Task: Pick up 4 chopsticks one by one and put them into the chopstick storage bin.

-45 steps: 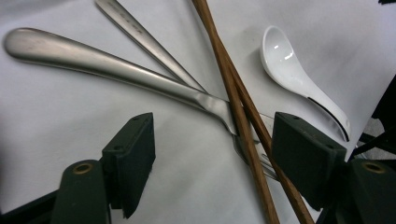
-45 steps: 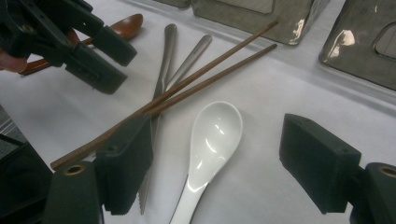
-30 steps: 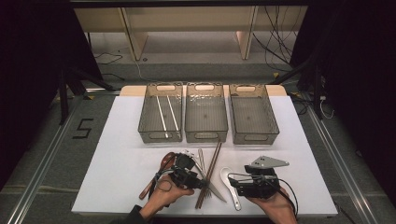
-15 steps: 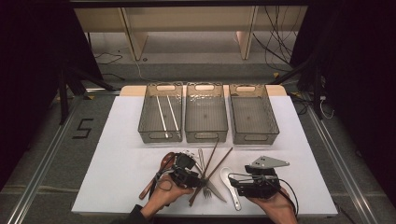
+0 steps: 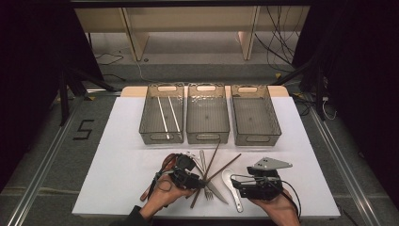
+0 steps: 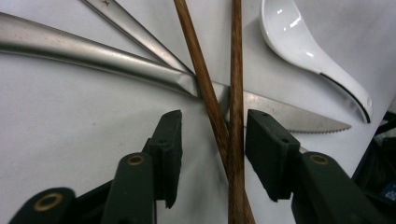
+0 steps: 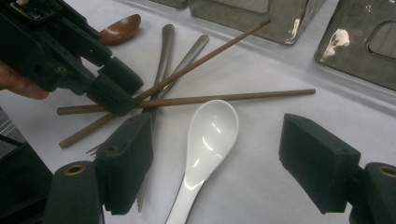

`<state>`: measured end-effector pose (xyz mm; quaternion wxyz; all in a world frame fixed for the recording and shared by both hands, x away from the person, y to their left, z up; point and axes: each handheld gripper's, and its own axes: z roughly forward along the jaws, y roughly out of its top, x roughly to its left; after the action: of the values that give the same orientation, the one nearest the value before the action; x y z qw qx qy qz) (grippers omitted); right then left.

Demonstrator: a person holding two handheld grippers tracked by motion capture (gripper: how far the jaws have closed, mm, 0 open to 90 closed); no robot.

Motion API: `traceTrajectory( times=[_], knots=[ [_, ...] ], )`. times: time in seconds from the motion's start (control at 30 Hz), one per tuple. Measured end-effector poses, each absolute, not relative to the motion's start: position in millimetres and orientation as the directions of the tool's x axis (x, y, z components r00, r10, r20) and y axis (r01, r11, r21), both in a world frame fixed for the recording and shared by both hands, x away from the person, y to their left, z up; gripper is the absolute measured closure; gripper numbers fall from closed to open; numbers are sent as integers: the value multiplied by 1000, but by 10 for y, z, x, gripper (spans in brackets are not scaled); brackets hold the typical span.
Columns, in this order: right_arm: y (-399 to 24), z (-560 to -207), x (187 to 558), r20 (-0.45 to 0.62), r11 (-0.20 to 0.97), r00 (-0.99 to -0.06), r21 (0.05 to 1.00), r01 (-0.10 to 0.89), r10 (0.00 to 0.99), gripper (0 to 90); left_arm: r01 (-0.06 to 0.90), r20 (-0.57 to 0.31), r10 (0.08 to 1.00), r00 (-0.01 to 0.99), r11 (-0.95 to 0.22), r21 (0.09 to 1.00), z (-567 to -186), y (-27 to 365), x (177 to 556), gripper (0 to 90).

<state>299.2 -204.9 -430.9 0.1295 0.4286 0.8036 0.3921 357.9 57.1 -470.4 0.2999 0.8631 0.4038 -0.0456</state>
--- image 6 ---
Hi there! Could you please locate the white table sheet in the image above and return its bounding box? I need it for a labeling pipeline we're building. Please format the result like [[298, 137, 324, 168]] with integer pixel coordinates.
[[0, 0, 396, 224]]

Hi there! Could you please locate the steel fork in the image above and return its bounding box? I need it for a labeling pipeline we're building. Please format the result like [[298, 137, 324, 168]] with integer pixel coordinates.
[[81, 0, 195, 76]]

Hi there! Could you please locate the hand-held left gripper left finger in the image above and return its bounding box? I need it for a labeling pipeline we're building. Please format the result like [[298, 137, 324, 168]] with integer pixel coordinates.
[[101, 109, 183, 224]]

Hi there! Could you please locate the white ceramic spoon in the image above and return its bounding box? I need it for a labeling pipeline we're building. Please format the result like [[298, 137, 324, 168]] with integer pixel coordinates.
[[260, 0, 374, 124]]

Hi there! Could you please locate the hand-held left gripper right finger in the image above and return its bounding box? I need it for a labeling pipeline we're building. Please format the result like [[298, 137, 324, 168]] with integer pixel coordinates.
[[245, 108, 390, 224]]

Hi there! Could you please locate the brown wooden chopstick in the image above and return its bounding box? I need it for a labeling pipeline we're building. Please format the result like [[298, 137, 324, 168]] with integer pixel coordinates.
[[227, 0, 247, 224], [172, 0, 257, 224]]

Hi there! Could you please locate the steel table knife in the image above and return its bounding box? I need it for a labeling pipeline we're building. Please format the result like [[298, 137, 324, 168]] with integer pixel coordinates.
[[0, 11, 353, 134]]

